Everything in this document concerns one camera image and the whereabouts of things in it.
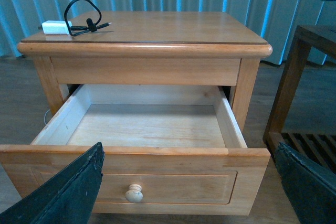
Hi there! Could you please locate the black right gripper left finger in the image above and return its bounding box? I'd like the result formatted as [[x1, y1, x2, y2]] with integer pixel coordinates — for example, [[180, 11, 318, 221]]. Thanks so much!
[[1, 142, 104, 223]]

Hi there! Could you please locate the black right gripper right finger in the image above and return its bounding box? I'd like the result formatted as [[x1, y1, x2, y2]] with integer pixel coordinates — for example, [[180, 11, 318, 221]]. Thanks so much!
[[275, 143, 335, 223]]

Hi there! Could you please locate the wooden drawer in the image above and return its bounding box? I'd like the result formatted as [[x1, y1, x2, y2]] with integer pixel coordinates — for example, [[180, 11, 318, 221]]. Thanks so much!
[[1, 84, 270, 215]]

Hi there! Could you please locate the white charger adapter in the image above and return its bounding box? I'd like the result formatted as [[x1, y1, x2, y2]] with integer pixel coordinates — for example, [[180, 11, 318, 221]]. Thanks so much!
[[38, 20, 69, 35]]

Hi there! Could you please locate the black charger cable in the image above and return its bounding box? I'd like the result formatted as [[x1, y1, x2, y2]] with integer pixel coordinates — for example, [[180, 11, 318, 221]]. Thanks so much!
[[64, 0, 112, 37]]

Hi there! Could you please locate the dark wooden side table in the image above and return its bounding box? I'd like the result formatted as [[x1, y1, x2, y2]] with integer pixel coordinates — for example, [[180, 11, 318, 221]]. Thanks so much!
[[263, 25, 335, 173]]

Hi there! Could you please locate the light wooden nightstand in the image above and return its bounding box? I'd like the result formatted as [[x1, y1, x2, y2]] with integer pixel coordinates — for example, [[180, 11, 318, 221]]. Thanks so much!
[[17, 11, 272, 128]]

